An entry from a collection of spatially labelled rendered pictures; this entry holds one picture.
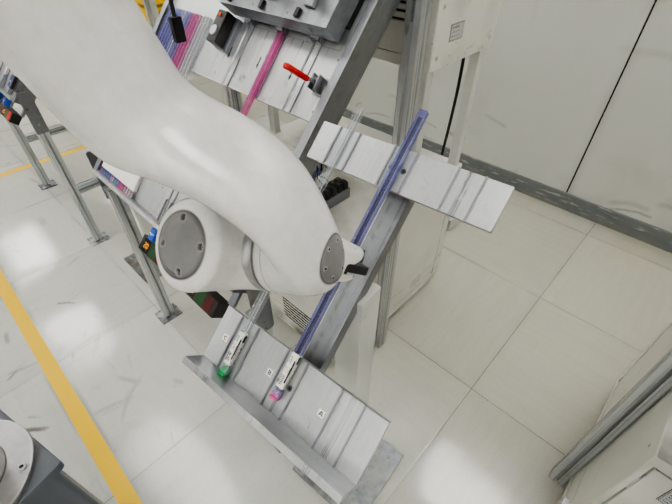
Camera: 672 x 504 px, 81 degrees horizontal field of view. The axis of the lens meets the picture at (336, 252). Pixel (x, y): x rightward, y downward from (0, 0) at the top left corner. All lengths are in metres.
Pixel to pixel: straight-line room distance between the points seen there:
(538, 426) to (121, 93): 1.52
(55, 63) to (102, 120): 0.04
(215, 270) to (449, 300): 1.55
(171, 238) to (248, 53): 0.72
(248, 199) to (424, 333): 1.45
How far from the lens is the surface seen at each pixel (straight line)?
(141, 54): 0.31
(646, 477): 0.99
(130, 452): 1.57
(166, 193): 1.10
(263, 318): 0.90
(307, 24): 0.88
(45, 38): 0.30
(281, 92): 0.92
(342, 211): 1.20
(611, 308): 2.10
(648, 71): 2.31
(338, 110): 0.85
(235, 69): 1.05
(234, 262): 0.36
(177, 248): 0.37
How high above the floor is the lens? 1.34
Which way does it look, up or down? 42 degrees down
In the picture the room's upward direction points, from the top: straight up
